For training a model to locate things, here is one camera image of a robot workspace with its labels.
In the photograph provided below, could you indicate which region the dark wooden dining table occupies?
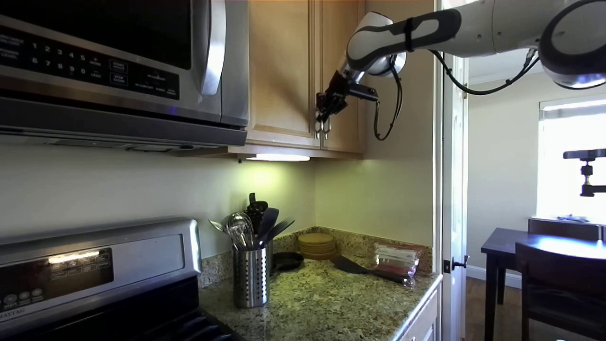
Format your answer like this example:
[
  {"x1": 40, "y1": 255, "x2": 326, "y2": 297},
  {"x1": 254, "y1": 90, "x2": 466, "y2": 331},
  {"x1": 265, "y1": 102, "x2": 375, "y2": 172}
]
[{"x1": 481, "y1": 227, "x2": 606, "y2": 341}]

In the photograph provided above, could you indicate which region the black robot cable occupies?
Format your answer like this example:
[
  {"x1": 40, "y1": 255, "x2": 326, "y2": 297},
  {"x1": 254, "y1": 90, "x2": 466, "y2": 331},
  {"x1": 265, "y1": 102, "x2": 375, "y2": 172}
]
[{"x1": 371, "y1": 47, "x2": 542, "y2": 141}]

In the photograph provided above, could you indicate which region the black spatula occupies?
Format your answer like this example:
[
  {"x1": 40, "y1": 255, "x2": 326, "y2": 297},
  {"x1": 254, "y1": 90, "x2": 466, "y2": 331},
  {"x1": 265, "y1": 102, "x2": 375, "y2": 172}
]
[{"x1": 332, "y1": 255, "x2": 375, "y2": 274}]

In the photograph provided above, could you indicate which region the under cabinet light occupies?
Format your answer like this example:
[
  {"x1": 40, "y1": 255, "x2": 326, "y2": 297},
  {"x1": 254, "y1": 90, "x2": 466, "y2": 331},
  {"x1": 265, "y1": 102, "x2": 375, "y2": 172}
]
[{"x1": 241, "y1": 151, "x2": 311, "y2": 162}]

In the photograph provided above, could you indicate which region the cabinet door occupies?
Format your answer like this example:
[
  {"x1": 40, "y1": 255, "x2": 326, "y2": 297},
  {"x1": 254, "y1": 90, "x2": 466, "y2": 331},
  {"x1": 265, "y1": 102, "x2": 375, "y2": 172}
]
[
  {"x1": 320, "y1": 0, "x2": 366, "y2": 153},
  {"x1": 248, "y1": 0, "x2": 317, "y2": 147}
]

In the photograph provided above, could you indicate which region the stainless steel stove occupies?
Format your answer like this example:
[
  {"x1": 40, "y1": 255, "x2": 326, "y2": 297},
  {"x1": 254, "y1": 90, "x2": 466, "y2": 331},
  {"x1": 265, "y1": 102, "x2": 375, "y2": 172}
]
[{"x1": 0, "y1": 217, "x2": 241, "y2": 341}]

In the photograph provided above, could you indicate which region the stack of round wooden coasters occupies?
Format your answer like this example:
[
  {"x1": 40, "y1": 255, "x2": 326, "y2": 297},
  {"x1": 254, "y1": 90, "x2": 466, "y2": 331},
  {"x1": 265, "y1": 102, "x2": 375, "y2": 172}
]
[{"x1": 296, "y1": 232, "x2": 337, "y2": 259}]

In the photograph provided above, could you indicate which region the stainless steel microwave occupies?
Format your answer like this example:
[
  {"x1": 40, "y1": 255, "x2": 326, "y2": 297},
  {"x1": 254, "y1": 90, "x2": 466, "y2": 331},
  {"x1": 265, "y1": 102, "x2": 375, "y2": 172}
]
[{"x1": 0, "y1": 0, "x2": 250, "y2": 149}]

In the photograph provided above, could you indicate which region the perforated steel utensil holder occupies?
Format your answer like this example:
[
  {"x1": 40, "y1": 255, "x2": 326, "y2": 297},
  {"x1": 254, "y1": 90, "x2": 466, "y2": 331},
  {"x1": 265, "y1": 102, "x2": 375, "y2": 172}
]
[{"x1": 233, "y1": 246, "x2": 269, "y2": 308}]

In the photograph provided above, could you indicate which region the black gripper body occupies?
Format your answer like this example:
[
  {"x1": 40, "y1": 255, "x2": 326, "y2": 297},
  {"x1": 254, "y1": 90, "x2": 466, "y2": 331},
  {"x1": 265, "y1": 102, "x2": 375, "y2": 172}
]
[{"x1": 315, "y1": 69, "x2": 379, "y2": 122}]

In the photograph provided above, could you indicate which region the small black round pan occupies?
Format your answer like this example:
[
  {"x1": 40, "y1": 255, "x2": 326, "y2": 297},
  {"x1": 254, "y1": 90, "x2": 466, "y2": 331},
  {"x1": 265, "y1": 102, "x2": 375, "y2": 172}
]
[{"x1": 271, "y1": 251, "x2": 303, "y2": 274}]

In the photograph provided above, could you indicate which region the white door frame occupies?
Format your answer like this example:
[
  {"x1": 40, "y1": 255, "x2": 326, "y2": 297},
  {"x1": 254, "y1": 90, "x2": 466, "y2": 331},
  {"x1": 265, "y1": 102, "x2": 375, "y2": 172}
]
[{"x1": 434, "y1": 52, "x2": 468, "y2": 341}]

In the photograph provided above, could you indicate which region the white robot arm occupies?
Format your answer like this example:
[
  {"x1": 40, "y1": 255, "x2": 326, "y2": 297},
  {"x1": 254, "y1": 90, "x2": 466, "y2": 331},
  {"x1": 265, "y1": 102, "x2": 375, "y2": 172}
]
[{"x1": 317, "y1": 0, "x2": 606, "y2": 120}]

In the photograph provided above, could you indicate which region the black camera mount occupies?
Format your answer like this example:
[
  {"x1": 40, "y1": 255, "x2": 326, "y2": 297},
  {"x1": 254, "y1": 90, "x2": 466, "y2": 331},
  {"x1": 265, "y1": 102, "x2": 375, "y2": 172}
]
[{"x1": 563, "y1": 147, "x2": 606, "y2": 196}]

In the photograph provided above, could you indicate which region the granite countertop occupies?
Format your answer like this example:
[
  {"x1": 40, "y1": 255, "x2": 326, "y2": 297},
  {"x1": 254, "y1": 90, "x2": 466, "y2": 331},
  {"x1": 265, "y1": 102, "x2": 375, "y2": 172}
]
[{"x1": 199, "y1": 227, "x2": 441, "y2": 341}]

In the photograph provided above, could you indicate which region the dark wooden chair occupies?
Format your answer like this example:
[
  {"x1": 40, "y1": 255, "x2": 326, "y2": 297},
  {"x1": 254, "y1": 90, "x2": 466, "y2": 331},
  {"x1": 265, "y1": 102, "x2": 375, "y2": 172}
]
[{"x1": 515, "y1": 221, "x2": 606, "y2": 341}]

